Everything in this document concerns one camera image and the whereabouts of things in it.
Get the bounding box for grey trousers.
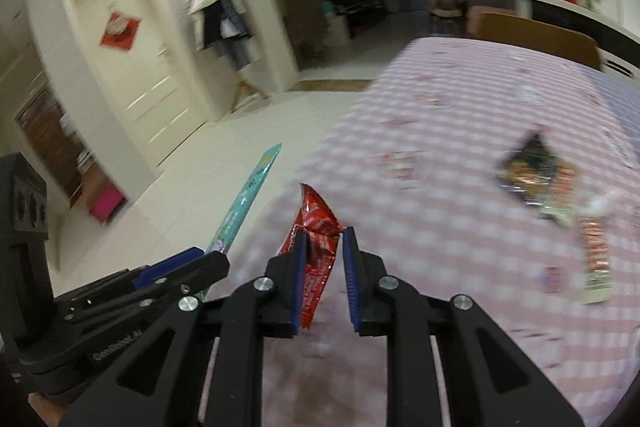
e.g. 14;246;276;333
225;39;256;72

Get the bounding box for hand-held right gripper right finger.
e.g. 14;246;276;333
341;226;586;427

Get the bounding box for pink box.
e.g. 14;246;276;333
87;184;128;223

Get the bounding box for carved wooden entry door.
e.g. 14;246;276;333
15;87;86;208

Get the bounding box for white and green packet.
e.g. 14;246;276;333
537;199;576;228

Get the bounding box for teal long wrapper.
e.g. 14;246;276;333
194;143;283;303

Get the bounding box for red snack wrapper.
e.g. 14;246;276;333
277;183;345;330

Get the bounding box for dark printed snack packet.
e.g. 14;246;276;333
495;132;576;210

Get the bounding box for person's left hand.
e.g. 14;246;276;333
27;394;78;427

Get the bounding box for wooden chair with cushion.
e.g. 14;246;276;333
430;0;466;35

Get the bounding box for red diamond door decoration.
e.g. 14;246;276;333
99;12;143;52

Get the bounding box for red and cream long packet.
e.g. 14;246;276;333
577;214;613;305

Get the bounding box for white and black sideboard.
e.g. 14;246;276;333
510;0;640;82

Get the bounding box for purple checked tablecloth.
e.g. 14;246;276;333
585;67;640;168

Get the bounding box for dark jacket with white stripes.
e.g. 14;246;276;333
202;0;253;50

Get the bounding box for white panel door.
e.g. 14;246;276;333
60;0;211;168

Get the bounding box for pink covered side table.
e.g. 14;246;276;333
465;4;501;35

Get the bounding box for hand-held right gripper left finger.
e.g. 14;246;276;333
60;229;308;427

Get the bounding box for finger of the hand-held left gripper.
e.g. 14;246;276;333
55;247;206;308
65;251;232;323

